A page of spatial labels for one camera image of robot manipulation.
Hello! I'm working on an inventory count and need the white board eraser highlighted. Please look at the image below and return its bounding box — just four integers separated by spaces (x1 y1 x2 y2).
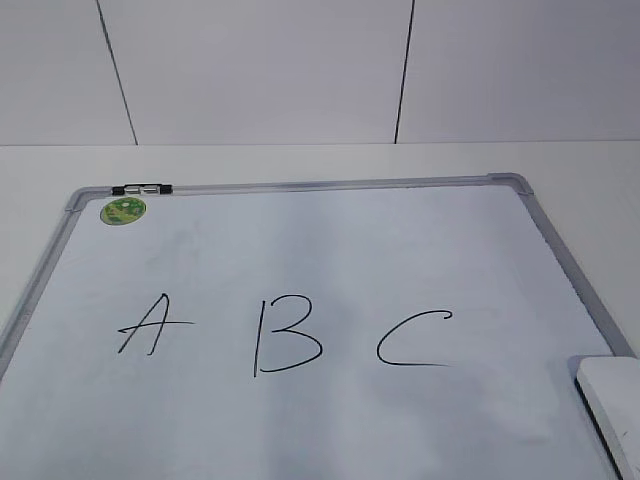
568 355 639 479

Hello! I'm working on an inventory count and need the round green magnet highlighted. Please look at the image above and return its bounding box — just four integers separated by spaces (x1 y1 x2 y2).
100 197 146 226

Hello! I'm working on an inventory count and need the white board with grey frame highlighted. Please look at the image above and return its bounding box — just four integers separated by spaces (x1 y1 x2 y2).
1 173 633 479

